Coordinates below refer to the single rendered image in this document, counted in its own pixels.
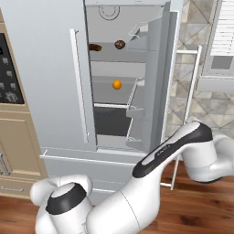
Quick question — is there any white window with blind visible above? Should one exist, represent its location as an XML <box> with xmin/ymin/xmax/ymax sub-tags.
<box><xmin>196</xmin><ymin>0</ymin><xmax>234</xmax><ymax>93</ymax></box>

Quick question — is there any long white door handle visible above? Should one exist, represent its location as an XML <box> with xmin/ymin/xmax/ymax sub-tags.
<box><xmin>69</xmin><ymin>28</ymin><xmax>90</xmax><ymax>144</ymax></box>

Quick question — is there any grey cupboard door handle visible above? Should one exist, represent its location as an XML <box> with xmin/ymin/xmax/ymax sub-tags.
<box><xmin>0</xmin><ymin>153</ymin><xmax>11</xmax><ymax>177</ymax></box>

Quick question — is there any tan cupboard unit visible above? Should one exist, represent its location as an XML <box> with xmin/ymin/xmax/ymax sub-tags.
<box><xmin>0</xmin><ymin>8</ymin><xmax>49</xmax><ymax>201</ymax></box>

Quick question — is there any closed grey fridge door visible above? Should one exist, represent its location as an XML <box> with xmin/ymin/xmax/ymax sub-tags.
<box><xmin>0</xmin><ymin>0</ymin><xmax>99</xmax><ymax>153</ymax></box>

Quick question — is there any brown long food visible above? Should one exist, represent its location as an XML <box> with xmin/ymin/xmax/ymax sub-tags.
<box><xmin>88</xmin><ymin>43</ymin><xmax>103</xmax><ymax>52</ymax></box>

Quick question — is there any white open-door handle bar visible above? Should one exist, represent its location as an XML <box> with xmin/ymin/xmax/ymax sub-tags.
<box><xmin>159</xmin><ymin>45</ymin><xmax>203</xmax><ymax>192</ymax></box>

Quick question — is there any black oven panel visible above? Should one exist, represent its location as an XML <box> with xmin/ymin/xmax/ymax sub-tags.
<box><xmin>0</xmin><ymin>32</ymin><xmax>26</xmax><ymax>105</ymax></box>

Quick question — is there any grey fridge drawer front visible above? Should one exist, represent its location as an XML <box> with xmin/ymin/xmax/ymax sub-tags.
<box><xmin>39</xmin><ymin>146</ymin><xmax>160</xmax><ymax>207</ymax></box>

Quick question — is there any grey fridge body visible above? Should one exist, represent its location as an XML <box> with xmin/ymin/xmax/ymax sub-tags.
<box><xmin>84</xmin><ymin>0</ymin><xmax>172</xmax><ymax>153</ymax></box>

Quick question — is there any brown round food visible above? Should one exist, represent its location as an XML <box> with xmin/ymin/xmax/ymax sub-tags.
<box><xmin>113</xmin><ymin>39</ymin><xmax>126</xmax><ymax>51</ymax></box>

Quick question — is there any grey cupboard drawer handle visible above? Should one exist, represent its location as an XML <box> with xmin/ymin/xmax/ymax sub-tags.
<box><xmin>0</xmin><ymin>186</ymin><xmax>25</xmax><ymax>193</ymax></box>

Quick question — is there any open grey fridge door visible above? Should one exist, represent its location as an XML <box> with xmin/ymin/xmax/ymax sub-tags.
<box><xmin>125</xmin><ymin>0</ymin><xmax>185</xmax><ymax>154</ymax></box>

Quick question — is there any white fridge drawer handle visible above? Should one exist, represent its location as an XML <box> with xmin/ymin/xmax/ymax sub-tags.
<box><xmin>39</xmin><ymin>149</ymin><xmax>139</xmax><ymax>167</ymax></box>

